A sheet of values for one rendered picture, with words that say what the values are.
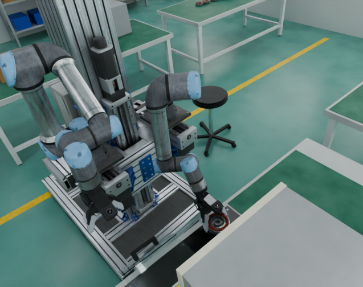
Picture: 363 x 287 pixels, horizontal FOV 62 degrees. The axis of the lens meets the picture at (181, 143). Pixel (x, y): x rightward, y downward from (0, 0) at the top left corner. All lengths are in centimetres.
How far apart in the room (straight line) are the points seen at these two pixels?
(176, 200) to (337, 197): 117
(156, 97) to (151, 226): 124
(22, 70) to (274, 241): 101
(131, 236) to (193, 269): 147
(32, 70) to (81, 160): 45
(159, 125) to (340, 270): 86
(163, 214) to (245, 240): 150
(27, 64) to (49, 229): 184
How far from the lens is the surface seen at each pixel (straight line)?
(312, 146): 207
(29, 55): 125
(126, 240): 227
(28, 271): 269
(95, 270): 247
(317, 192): 180
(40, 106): 134
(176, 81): 126
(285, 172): 186
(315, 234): 93
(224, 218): 149
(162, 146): 139
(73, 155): 93
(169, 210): 235
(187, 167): 134
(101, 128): 105
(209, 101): 279
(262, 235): 90
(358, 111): 247
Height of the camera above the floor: 207
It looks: 40 degrees down
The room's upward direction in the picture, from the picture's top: 7 degrees counter-clockwise
